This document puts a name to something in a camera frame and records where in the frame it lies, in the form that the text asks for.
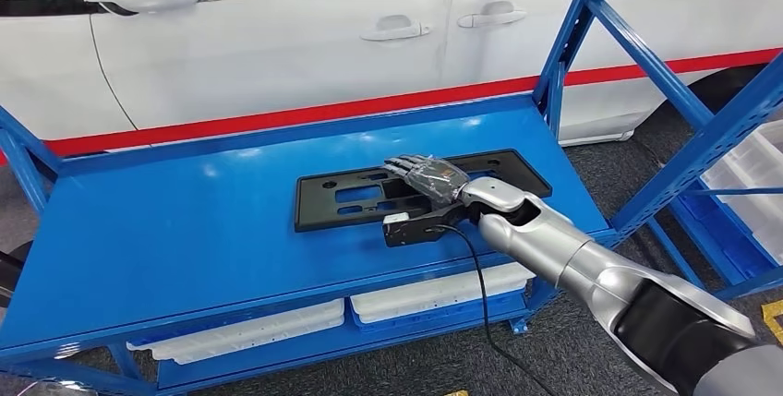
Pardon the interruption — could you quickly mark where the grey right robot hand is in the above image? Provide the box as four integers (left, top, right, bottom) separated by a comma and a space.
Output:
382, 153, 472, 208

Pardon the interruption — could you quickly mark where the black plastic plate part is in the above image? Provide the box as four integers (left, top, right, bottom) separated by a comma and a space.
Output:
293, 148, 554, 234

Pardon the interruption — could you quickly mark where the white car with red stripe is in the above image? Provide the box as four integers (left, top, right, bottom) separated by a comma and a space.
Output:
0, 0, 783, 159

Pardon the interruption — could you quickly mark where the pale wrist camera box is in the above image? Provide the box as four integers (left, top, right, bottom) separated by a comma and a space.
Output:
381, 202, 485, 249

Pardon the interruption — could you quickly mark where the black camera cable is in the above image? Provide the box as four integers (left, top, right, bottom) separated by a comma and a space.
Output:
435, 223, 547, 396

